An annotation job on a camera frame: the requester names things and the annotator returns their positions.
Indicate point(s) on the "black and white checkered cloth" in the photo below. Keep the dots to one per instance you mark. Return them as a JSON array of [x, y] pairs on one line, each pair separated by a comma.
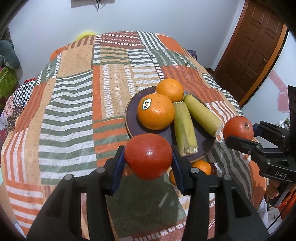
[[24, 90]]

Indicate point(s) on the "small mandarin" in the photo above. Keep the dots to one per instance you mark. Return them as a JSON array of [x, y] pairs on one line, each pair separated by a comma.
[[172, 178], [202, 167]]

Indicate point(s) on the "large red tomato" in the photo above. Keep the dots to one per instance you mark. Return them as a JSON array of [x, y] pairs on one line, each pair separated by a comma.
[[237, 128]]

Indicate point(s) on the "floral quilt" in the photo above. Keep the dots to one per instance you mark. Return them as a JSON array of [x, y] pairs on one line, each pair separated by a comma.
[[10, 115]]

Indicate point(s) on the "small red tomato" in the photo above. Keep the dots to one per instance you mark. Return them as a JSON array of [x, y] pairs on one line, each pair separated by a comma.
[[148, 156]]

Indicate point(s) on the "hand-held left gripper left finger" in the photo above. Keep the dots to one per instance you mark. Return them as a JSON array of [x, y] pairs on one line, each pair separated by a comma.
[[119, 163]]

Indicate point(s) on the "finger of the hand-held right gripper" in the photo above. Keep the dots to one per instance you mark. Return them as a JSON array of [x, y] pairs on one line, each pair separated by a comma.
[[245, 146], [272, 134]]

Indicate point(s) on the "large orange with sticker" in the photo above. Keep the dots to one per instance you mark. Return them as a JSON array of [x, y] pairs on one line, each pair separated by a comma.
[[156, 113]]

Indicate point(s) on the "brown wooden door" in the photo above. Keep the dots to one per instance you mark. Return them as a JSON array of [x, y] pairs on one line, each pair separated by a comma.
[[249, 46]]

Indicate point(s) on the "striped patchwork blanket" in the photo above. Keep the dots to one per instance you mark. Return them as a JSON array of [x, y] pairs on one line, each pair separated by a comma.
[[74, 104]]

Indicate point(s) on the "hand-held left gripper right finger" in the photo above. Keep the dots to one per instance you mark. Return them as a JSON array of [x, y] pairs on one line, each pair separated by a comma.
[[179, 172]]

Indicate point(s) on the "purple plate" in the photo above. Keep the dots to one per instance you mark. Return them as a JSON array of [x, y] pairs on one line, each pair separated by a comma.
[[131, 118]]

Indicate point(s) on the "person's right hand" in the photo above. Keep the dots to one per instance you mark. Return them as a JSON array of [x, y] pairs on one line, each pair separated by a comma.
[[271, 191]]

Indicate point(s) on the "plain orange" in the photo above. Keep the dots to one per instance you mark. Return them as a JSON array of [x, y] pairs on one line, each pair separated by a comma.
[[170, 89]]

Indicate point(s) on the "yellow-green sugarcane piece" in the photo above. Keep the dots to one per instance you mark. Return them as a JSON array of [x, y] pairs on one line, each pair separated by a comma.
[[202, 113], [185, 129]]

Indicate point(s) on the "dark red grape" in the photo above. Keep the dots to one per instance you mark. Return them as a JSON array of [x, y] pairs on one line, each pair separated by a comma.
[[213, 168]]

